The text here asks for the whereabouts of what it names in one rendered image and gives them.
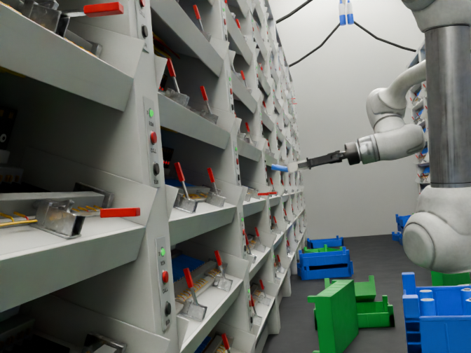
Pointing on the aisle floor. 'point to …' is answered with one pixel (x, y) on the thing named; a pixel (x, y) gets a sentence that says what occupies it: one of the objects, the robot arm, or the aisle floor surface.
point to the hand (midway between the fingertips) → (298, 166)
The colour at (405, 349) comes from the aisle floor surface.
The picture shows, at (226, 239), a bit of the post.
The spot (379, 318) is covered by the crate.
